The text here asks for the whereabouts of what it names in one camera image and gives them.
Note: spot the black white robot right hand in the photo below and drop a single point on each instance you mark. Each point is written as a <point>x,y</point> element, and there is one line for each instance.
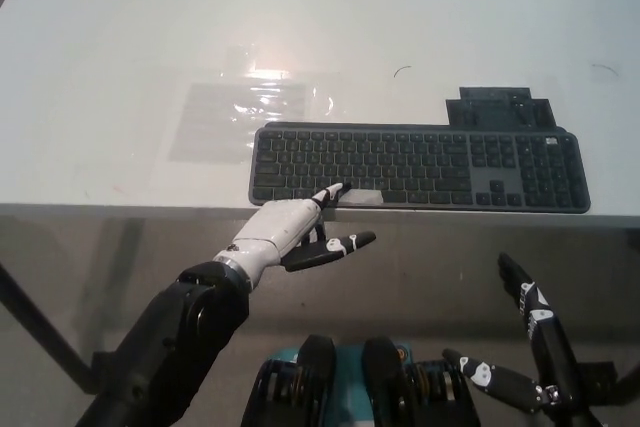
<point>550,342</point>

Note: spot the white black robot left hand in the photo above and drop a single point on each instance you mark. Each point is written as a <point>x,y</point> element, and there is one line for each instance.
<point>280,227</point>

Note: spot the dark grey full-size keyboard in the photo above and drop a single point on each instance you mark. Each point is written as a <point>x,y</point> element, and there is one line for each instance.
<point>425,167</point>

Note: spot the black teal robot torso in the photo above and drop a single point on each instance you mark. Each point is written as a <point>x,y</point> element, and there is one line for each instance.
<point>350,387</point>

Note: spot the black table foot plate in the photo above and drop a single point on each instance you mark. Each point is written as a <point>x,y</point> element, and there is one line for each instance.
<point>597,372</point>
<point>102,364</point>

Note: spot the white tape patch on spacebar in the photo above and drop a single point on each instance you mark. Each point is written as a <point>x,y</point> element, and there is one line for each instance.
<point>365,198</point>

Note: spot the clear plastic sheet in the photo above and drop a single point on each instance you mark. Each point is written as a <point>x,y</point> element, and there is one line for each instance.
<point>240,122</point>

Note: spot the thin dark curved strand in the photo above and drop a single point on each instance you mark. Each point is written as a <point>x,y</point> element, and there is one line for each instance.
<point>606,67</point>
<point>400,70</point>

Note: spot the black metal table leg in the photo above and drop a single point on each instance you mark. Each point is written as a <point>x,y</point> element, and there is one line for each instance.
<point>45,332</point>

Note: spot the dark grey plastic bracket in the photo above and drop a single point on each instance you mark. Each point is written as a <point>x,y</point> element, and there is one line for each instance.
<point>500,109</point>

